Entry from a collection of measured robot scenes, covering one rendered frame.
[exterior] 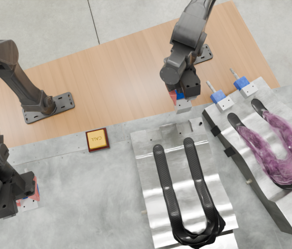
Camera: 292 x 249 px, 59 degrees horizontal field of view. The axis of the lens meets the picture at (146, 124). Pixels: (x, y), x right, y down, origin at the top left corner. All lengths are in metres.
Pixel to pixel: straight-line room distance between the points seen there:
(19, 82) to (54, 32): 1.46
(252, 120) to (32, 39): 1.79
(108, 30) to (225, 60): 1.23
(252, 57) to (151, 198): 0.71
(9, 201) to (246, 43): 1.03
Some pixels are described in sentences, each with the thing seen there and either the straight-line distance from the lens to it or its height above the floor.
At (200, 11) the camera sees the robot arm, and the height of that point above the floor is 1.20.
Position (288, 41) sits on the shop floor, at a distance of 2.36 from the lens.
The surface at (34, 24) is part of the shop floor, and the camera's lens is 2.37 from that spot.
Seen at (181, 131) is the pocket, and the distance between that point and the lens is 0.94.
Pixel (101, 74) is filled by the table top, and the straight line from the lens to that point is 1.10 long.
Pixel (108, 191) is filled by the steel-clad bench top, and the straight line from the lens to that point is 0.98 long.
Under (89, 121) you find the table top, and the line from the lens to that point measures 1.03.
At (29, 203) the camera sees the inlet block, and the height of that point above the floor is 0.96.
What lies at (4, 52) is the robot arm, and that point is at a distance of 0.73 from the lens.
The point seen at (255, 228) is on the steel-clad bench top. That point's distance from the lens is 1.04.
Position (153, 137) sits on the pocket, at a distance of 0.93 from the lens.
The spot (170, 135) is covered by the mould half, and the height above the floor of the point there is 0.89.
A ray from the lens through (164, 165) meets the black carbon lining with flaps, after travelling 0.89.
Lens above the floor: 1.77
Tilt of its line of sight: 75 degrees down
